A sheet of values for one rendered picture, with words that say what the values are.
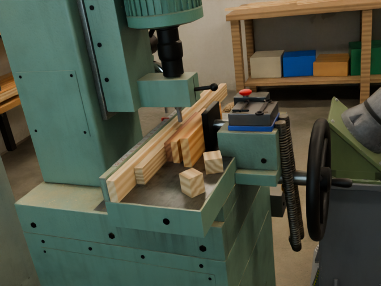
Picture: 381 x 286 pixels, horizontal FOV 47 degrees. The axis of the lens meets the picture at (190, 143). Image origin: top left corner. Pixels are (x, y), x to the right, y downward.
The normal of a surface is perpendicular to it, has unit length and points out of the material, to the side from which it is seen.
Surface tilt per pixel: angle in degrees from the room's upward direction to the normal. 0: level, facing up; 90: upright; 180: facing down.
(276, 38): 90
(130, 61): 90
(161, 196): 0
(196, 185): 90
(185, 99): 90
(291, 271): 0
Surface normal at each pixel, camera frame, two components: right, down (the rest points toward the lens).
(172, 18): 0.21, 0.36
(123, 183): 0.92, 0.04
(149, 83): -0.36, 0.41
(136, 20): -0.64, 0.37
